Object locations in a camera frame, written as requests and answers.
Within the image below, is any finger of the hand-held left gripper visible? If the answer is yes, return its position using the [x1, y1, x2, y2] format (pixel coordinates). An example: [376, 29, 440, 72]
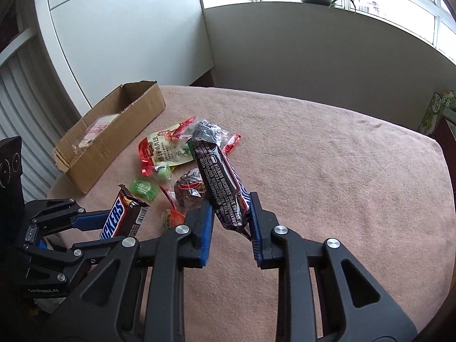
[23, 197, 112, 245]
[21, 236, 126, 283]

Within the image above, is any green printed box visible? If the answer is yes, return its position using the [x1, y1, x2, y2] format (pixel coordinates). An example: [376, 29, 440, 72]
[418, 90, 456, 137]

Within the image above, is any red green snack packet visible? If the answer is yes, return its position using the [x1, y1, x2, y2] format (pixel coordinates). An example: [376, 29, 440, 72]
[138, 123, 197, 177]

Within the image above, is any clear red-edged dark snack packet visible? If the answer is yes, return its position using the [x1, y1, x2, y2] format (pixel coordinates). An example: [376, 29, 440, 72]
[170, 116, 243, 155]

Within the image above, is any pink tablecloth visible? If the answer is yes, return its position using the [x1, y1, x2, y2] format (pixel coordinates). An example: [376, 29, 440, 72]
[46, 85, 448, 342]

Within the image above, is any green candy packet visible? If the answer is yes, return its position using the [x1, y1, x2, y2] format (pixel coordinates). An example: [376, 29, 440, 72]
[129, 178, 159, 200]

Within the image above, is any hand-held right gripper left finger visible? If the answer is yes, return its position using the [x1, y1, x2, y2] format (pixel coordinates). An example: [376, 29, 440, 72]
[48, 199, 215, 342]

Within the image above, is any white cabinet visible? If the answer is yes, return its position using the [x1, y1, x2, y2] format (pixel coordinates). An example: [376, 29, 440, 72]
[33, 0, 215, 119]

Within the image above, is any yellow candy packet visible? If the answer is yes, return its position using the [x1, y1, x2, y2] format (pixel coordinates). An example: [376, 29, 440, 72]
[161, 207, 187, 229]

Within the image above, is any cardboard box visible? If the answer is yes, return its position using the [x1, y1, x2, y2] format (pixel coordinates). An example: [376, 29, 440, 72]
[53, 81, 166, 195]

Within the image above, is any brown chocolate bar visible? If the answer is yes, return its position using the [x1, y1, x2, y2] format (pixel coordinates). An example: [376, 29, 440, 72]
[99, 184, 150, 241]
[187, 137, 252, 238]

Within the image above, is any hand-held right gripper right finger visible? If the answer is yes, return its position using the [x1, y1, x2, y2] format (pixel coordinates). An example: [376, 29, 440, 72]
[249, 192, 418, 342]

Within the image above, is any clear-wrapped brown snack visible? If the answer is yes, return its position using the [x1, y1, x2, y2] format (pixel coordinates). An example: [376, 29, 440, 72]
[159, 167, 208, 215]

